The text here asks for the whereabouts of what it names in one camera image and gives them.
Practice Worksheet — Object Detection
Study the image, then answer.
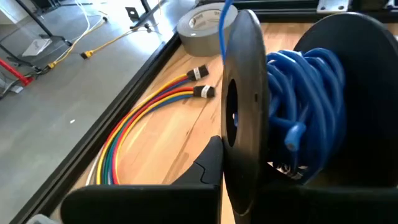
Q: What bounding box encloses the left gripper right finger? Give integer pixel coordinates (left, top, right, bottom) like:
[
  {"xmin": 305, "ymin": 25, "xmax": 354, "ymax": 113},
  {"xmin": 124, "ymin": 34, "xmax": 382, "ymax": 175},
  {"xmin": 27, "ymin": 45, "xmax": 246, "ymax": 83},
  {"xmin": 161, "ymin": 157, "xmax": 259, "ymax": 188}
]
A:
[{"xmin": 251, "ymin": 185, "xmax": 398, "ymax": 224}]

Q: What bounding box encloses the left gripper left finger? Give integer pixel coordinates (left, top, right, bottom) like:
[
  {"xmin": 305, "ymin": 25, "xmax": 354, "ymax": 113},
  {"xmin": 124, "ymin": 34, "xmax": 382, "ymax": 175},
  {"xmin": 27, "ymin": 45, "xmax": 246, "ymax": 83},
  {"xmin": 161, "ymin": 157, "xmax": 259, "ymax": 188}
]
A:
[{"xmin": 60, "ymin": 135, "xmax": 224, "ymax": 224}]

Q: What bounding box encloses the thin blue cord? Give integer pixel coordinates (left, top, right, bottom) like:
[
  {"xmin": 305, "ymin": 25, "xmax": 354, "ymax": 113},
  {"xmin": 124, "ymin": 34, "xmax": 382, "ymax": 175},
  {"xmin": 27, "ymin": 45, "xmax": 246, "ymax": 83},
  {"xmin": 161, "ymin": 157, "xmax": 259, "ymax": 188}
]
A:
[{"xmin": 217, "ymin": 0, "xmax": 348, "ymax": 184}]

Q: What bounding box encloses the black cord spool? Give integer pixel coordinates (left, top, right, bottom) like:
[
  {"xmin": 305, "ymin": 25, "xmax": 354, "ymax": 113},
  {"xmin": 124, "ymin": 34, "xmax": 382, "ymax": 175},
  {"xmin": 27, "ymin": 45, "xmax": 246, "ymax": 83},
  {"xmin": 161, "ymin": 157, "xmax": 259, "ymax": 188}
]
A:
[{"xmin": 220, "ymin": 9, "xmax": 398, "ymax": 218}]

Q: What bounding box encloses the red bar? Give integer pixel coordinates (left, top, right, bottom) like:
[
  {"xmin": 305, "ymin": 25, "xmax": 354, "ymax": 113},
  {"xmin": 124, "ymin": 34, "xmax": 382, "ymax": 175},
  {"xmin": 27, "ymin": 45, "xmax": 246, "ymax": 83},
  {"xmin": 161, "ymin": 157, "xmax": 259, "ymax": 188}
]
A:
[{"xmin": 0, "ymin": 58, "xmax": 34, "ymax": 86}]

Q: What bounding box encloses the black floor stand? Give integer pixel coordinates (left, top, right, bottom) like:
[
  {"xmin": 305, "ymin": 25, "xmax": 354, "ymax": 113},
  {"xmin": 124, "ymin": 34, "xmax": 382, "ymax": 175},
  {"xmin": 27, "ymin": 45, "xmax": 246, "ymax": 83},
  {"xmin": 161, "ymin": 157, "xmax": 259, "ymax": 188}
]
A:
[{"xmin": 124, "ymin": 0, "xmax": 165, "ymax": 30}]

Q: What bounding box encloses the white sheet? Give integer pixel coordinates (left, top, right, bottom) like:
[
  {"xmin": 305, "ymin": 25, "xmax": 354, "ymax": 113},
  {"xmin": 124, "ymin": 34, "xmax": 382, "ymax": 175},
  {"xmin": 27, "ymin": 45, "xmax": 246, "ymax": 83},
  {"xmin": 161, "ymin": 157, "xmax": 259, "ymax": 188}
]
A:
[{"xmin": 21, "ymin": 37, "xmax": 53, "ymax": 57}]

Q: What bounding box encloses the multicoloured wire harness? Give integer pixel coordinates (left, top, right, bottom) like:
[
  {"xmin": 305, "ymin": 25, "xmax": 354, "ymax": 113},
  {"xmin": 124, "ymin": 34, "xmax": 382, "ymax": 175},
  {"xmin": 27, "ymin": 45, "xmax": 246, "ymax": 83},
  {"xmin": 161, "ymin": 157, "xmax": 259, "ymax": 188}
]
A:
[
  {"xmin": 110, "ymin": 84, "xmax": 216, "ymax": 186},
  {"xmin": 85, "ymin": 64, "xmax": 210, "ymax": 186}
]

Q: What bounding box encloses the grey duct tape roll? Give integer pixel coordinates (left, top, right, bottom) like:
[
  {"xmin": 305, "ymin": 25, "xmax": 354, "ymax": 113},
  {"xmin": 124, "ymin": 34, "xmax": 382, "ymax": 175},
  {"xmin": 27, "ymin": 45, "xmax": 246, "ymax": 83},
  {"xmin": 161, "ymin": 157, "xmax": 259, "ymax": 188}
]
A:
[{"xmin": 176, "ymin": 3, "xmax": 239, "ymax": 58}]

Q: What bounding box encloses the black desk frame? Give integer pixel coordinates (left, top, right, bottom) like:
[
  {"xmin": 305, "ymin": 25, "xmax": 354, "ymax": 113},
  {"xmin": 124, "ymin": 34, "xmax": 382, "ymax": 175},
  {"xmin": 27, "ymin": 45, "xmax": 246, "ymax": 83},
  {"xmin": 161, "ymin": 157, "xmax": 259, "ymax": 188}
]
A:
[{"xmin": 0, "ymin": 0, "xmax": 74, "ymax": 68}]

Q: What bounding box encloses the white cable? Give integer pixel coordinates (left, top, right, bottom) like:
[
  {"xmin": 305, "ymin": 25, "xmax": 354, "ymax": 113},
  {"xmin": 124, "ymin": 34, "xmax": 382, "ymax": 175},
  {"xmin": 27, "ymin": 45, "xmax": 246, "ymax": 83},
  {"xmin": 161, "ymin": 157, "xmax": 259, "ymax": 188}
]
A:
[{"xmin": 74, "ymin": 0, "xmax": 91, "ymax": 34}]

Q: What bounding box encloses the silver metal bracket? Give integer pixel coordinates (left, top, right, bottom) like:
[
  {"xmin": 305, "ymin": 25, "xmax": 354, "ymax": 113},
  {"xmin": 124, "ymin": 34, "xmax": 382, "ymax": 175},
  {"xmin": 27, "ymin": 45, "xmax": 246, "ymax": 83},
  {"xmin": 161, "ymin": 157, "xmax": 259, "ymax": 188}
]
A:
[{"xmin": 316, "ymin": 0, "xmax": 349, "ymax": 13}]

